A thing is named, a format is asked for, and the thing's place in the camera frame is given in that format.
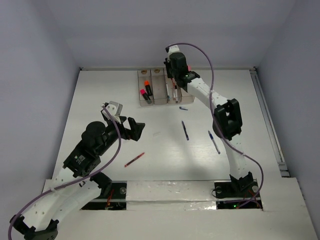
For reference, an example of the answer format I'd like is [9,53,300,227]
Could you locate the red slim pen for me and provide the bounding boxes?
[124,152,145,168]

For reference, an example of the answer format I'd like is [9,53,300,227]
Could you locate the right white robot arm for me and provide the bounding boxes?
[164,51,255,198]

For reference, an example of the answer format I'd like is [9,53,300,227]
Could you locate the pink highlighter marker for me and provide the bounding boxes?
[140,89,152,104]

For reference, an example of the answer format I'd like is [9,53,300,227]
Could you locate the dark purple gel pen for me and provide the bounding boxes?
[181,120,190,141]

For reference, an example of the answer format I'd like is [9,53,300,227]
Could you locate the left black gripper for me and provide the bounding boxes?
[97,115,145,155]

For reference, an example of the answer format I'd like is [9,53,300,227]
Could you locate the aluminium side rail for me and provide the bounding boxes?
[249,67,291,178]

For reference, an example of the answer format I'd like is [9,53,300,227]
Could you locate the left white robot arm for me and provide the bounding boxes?
[7,111,146,240]

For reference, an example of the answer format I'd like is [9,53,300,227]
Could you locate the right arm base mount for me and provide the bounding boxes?
[211,181,263,210]

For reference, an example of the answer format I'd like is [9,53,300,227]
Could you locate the blue-capped whiteboard marker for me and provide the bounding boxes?
[165,83,170,100]

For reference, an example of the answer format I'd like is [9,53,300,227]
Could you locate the orange highlighter marker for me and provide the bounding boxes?
[144,80,153,96]

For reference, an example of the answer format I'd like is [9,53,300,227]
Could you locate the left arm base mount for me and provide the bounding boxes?
[81,181,127,211]

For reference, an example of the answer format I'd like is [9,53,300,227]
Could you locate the blue gel pen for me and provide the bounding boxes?
[208,130,221,155]

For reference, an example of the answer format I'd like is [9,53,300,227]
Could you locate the red-capped whiteboard marker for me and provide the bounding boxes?
[172,82,176,99]

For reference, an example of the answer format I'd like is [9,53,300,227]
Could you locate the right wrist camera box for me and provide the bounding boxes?
[165,45,180,55]

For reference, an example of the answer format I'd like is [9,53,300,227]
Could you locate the clear four-compartment organizer tray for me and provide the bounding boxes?
[137,68,195,107]

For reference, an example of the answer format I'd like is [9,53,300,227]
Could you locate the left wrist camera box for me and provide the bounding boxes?
[100,101,123,122]

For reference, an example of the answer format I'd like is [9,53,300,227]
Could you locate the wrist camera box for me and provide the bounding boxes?
[100,101,123,122]
[165,45,180,55]

